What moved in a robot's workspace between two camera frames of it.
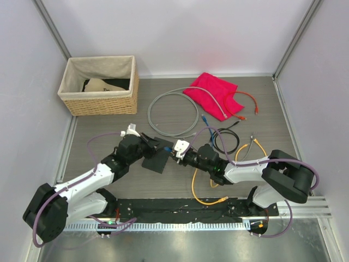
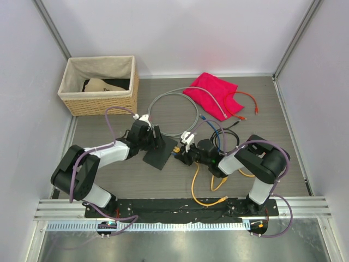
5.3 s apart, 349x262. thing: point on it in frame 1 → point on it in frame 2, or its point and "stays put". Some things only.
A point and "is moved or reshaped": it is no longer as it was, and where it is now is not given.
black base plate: x=129 y=210 stays put
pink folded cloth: x=222 y=90 stays put
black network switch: x=158 y=161 is moved or reshaped
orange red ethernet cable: x=256 y=108 stays put
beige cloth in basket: x=95 y=84 stays put
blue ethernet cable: x=169 y=149 → x=203 y=118
